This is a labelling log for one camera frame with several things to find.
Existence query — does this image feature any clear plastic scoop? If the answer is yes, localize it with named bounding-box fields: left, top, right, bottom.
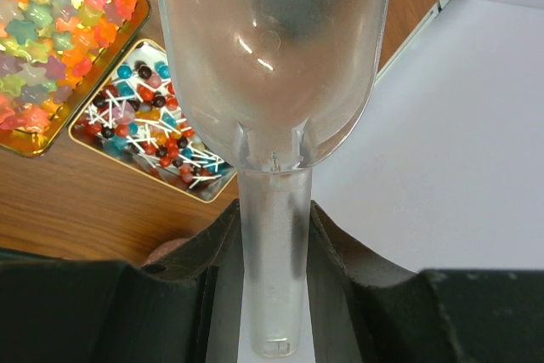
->
left=158, top=0, right=388, bottom=358

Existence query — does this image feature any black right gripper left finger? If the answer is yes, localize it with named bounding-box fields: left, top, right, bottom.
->
left=1, top=201, right=242, bottom=362

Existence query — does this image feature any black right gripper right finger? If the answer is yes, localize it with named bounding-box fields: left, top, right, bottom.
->
left=307, top=204, right=543, bottom=362

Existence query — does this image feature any gold tin of lollipops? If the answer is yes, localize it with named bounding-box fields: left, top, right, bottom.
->
left=69, top=39, right=236, bottom=203

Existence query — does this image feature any black tin of star candies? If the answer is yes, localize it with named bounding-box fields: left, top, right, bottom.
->
left=1, top=0, right=150, bottom=157

